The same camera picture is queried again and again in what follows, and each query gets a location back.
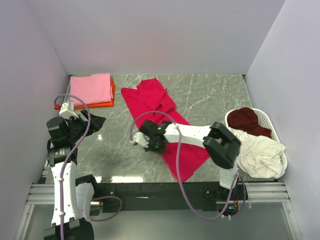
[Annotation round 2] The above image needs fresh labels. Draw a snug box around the dark maroon t-shirt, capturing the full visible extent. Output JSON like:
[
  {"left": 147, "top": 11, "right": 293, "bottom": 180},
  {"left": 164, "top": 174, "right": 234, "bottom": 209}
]
[{"left": 226, "top": 107, "right": 272, "bottom": 139}]

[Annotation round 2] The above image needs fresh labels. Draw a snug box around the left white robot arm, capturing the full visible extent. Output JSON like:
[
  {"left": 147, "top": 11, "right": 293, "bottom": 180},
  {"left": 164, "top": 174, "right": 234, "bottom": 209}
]
[{"left": 43, "top": 109, "right": 106, "bottom": 240}]

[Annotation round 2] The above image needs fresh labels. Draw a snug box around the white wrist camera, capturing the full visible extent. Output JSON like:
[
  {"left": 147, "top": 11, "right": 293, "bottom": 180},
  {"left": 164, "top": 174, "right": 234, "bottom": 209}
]
[
  {"left": 54, "top": 100, "right": 78, "bottom": 119},
  {"left": 131, "top": 132, "right": 150, "bottom": 148}
]

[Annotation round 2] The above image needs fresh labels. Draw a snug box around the cream white t-shirt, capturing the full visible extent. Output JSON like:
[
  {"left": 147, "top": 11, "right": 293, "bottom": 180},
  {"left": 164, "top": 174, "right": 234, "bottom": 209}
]
[{"left": 227, "top": 127, "right": 286, "bottom": 179}]

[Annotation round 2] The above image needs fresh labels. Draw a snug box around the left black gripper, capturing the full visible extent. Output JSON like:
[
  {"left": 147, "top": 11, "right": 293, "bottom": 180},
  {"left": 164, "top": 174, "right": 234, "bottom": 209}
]
[{"left": 65, "top": 109, "right": 106, "bottom": 142}]

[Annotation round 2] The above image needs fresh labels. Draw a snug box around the folded orange t-shirt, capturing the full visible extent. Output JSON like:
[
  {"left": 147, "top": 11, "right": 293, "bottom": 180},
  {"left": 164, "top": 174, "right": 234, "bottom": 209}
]
[{"left": 71, "top": 77, "right": 117, "bottom": 111}]

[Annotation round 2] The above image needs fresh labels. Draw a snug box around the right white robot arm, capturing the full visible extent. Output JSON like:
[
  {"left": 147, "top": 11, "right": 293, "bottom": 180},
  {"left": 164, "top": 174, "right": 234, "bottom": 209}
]
[{"left": 132, "top": 119, "right": 241, "bottom": 200}]

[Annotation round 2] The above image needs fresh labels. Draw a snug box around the crimson red t-shirt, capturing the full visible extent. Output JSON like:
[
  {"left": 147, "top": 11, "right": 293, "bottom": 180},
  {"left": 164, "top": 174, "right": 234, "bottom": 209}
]
[{"left": 120, "top": 78, "right": 209, "bottom": 182}]

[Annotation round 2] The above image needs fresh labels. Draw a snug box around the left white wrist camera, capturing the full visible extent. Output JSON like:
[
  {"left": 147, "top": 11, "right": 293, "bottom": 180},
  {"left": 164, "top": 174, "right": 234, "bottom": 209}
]
[{"left": 54, "top": 100, "right": 78, "bottom": 119}]

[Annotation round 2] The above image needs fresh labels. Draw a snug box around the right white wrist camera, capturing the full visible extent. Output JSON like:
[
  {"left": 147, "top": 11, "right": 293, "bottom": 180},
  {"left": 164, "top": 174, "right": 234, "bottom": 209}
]
[{"left": 131, "top": 132, "right": 150, "bottom": 148}]

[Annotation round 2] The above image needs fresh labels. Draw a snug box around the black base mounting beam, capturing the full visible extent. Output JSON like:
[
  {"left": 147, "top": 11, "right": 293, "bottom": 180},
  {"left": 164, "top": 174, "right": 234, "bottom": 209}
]
[{"left": 93, "top": 181, "right": 229, "bottom": 212}]

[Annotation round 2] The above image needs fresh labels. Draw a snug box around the folded pink t-shirt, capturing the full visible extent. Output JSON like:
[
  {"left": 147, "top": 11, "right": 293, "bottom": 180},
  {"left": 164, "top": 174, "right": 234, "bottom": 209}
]
[{"left": 68, "top": 72, "right": 113, "bottom": 107}]

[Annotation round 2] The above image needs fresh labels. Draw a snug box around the aluminium frame rail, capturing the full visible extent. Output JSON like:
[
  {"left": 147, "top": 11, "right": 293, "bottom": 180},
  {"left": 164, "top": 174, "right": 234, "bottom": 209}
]
[{"left": 27, "top": 181, "right": 289, "bottom": 205}]

